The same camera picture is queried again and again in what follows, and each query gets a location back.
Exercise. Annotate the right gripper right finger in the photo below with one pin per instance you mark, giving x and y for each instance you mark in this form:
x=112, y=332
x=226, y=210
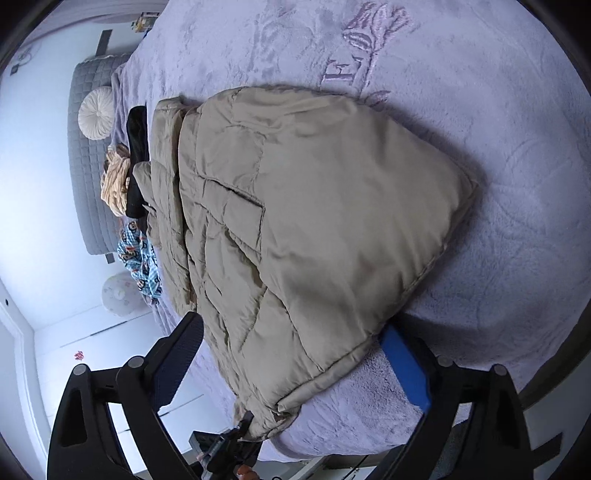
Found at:
x=496, y=442

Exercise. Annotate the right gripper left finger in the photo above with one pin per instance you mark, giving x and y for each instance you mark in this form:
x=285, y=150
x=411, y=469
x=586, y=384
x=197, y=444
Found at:
x=84, y=443

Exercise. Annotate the beige puffer jacket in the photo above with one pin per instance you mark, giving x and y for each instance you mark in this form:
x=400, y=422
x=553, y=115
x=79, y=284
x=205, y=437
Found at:
x=296, y=224

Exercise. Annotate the white wardrobe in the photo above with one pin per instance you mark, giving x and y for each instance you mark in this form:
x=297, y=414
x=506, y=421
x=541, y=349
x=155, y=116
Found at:
x=101, y=339

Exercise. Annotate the blue monkey print garment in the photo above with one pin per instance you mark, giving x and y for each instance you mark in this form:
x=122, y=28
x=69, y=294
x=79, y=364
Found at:
x=138, y=257

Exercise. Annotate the grey quilted headboard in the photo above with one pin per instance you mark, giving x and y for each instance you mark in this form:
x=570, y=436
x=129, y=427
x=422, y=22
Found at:
x=99, y=227

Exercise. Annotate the beige striped garment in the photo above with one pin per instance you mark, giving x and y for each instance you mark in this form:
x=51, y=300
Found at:
x=114, y=182

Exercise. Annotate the black folded sweater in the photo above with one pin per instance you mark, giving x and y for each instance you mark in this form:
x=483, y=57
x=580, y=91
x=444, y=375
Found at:
x=136, y=127

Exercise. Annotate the round cream pillow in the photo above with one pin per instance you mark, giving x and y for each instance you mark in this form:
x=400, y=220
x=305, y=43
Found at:
x=96, y=114

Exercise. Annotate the items on nightstand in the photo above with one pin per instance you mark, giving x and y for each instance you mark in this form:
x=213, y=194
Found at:
x=144, y=22

